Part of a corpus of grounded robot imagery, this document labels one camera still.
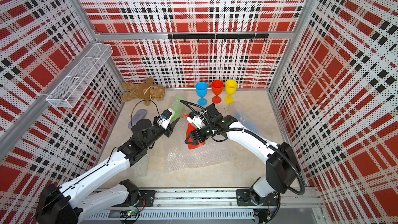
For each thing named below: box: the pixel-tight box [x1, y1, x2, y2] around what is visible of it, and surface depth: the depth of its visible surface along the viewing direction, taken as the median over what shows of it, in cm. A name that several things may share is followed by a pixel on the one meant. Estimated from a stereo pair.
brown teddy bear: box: [121, 77, 166, 106], surface depth 113 cm
